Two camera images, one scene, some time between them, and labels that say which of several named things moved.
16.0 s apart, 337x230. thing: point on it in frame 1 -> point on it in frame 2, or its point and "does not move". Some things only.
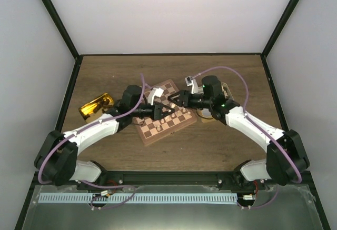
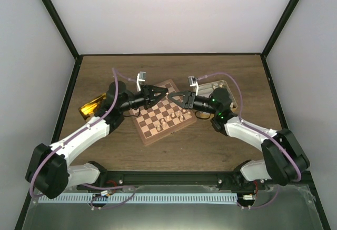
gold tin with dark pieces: [98, 106] does not move
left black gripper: [158, 114] -> [148, 91]
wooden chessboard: [152, 130] does not move
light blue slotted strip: [136, 198] does not move
